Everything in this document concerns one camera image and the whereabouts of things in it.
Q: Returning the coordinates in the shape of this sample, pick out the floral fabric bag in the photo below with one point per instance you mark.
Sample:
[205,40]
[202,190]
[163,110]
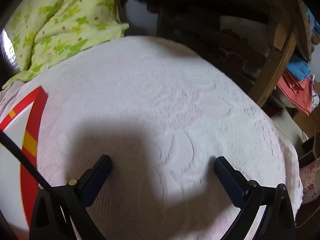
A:
[310,180]

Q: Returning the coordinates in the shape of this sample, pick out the red towel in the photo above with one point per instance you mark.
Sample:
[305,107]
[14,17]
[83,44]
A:
[297,92]

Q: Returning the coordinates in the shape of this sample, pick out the wooden table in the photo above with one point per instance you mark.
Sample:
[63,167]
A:
[275,62]

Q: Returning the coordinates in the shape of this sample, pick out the green floral quilt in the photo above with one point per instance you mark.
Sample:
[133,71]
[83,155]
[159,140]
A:
[62,17]

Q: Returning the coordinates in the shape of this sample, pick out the red jewelry box tray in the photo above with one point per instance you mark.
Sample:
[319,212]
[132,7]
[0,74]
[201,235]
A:
[32,120]

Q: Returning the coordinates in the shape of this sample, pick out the silver foil mat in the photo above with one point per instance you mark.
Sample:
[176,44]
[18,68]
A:
[11,55]

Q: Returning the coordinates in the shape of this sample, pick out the blue towel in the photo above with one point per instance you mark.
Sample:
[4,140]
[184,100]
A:
[298,67]

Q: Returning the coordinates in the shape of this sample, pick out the white red floral cushion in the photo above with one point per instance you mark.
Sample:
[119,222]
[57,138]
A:
[235,40]

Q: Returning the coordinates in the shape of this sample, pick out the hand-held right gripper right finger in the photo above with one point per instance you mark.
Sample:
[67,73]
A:
[230,182]

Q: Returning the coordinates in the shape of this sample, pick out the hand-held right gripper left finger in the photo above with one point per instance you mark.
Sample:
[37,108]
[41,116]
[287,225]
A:
[95,187]

